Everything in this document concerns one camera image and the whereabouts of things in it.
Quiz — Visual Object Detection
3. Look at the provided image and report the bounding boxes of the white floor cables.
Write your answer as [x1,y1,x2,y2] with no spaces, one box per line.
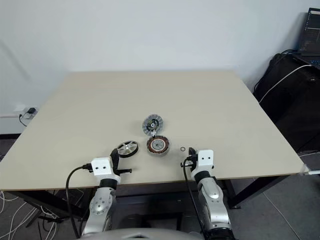
[0,191,57,240]

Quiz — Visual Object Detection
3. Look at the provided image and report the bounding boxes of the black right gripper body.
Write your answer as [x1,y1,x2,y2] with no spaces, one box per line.
[185,154,200,172]

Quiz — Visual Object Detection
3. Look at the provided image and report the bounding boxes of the open black laptop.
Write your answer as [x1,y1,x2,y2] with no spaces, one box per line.
[296,7,320,68]

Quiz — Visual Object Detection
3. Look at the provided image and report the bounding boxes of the silver motor cover circuit board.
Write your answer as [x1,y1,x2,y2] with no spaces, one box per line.
[141,113,165,137]

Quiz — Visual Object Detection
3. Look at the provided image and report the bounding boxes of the large black bag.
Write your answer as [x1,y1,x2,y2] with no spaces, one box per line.
[253,51,320,154]

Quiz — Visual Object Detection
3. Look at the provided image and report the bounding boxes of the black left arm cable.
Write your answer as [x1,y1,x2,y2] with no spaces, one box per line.
[65,163,93,238]

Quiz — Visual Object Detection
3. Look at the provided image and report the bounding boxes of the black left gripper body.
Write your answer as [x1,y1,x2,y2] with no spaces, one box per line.
[109,155,122,176]

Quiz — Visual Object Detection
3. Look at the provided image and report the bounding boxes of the clear table corner protector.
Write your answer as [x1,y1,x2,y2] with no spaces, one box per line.
[298,164,311,176]

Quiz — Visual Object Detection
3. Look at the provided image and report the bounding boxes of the black table frame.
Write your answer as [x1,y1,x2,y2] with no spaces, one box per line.
[0,172,305,225]

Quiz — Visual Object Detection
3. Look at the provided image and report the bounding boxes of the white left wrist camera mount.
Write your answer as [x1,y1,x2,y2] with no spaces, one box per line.
[90,156,120,181]

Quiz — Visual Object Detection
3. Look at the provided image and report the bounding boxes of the silver motor rotor black rim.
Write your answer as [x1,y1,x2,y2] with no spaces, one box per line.
[116,140,139,159]

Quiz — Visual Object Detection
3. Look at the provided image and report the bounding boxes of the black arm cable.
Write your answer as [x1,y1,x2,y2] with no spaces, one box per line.
[65,163,93,238]
[179,156,209,240]

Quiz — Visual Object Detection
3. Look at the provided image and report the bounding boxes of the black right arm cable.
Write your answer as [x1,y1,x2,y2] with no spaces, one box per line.
[179,156,209,240]

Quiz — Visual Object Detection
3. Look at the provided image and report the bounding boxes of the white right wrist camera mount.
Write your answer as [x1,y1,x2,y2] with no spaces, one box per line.
[193,149,215,174]

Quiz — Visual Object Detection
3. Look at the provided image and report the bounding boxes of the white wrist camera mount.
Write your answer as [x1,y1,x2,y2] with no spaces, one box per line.
[193,149,215,174]
[90,156,120,181]

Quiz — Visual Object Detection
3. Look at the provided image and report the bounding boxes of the silver robot torso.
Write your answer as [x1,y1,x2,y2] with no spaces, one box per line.
[81,226,210,240]

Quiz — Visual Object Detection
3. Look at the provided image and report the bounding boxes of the white cable over bag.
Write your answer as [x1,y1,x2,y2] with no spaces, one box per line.
[258,63,314,104]

